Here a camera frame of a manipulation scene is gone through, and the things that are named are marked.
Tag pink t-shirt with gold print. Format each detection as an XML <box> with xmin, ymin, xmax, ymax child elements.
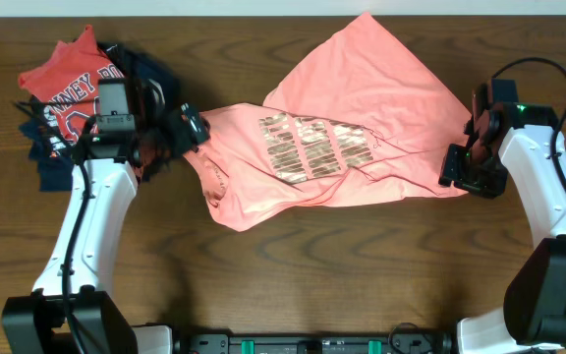
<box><xmin>186</xmin><ymin>14</ymin><xmax>470</xmax><ymax>231</ymax></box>

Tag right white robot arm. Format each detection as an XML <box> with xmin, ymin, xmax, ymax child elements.
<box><xmin>440</xmin><ymin>102</ymin><xmax>566</xmax><ymax>353</ymax></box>

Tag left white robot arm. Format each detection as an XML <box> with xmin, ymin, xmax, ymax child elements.
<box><xmin>1</xmin><ymin>104</ymin><xmax>209</xmax><ymax>353</ymax></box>

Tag black folded printed shirt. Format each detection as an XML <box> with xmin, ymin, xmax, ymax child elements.
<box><xmin>28</xmin><ymin>96</ymin><xmax>73</xmax><ymax>158</ymax></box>

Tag red folded Boyd t-shirt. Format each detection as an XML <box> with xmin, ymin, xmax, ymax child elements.
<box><xmin>18</xmin><ymin>25</ymin><xmax>123</xmax><ymax>144</ymax></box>

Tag navy blue folded shirt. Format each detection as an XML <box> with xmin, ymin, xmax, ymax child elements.
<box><xmin>15</xmin><ymin>42</ymin><xmax>180</xmax><ymax>192</ymax></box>

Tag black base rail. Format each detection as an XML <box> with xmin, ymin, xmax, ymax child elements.
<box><xmin>176</xmin><ymin>327</ymin><xmax>457</xmax><ymax>354</ymax></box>

